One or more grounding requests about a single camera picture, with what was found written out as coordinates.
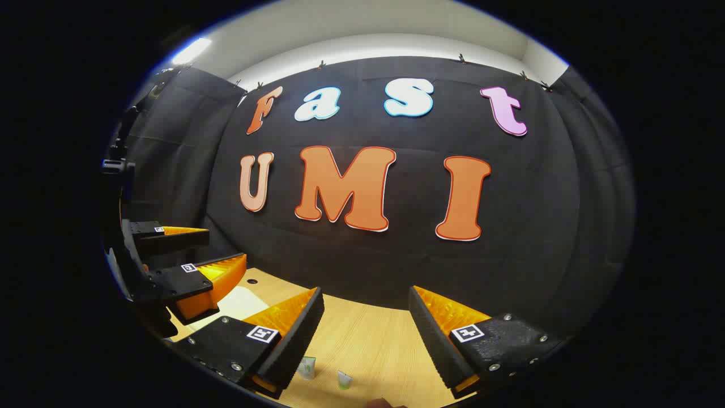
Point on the black backdrop cloth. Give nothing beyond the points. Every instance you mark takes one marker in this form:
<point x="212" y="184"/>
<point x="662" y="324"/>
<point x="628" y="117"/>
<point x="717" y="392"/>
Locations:
<point x="408" y="260"/>

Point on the row of black cloth clips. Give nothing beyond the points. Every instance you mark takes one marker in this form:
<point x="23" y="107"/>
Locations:
<point x="462" y="59"/>

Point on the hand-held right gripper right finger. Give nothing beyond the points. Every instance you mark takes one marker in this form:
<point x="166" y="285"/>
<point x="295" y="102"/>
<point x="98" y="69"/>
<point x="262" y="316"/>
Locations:
<point x="433" y="334"/>

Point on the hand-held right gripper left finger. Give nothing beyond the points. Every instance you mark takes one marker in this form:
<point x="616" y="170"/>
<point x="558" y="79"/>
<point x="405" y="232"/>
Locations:
<point x="300" y="334"/>

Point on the pale yellow suitcase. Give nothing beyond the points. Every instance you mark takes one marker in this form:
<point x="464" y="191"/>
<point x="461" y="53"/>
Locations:
<point x="238" y="303"/>

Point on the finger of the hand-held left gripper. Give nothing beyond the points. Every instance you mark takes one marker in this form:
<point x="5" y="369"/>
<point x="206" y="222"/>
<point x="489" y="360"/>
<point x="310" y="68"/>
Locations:
<point x="181" y="283"/>
<point x="175" y="243"/>

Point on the silver green striped cream tube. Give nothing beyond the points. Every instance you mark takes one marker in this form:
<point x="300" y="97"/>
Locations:
<point x="306" y="368"/>

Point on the plain white cream tube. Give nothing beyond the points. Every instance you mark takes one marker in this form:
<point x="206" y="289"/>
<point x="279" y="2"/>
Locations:
<point x="344" y="379"/>

